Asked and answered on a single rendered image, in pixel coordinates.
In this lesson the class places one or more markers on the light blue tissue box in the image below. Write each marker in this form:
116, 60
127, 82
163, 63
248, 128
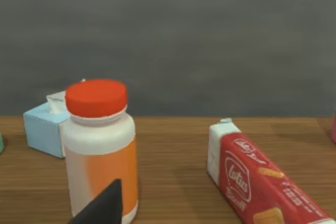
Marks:
43, 134

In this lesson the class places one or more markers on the red Lotus biscuit pack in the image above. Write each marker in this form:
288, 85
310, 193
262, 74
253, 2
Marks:
252, 182

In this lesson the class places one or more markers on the green object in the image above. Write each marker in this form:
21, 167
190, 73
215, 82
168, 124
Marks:
1, 142

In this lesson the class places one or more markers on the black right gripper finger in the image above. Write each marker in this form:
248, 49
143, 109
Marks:
105, 205

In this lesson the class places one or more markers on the white bottle with red cap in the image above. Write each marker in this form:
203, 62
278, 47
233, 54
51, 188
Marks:
99, 150

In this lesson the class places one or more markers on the pink object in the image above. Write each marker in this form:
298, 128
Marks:
334, 129

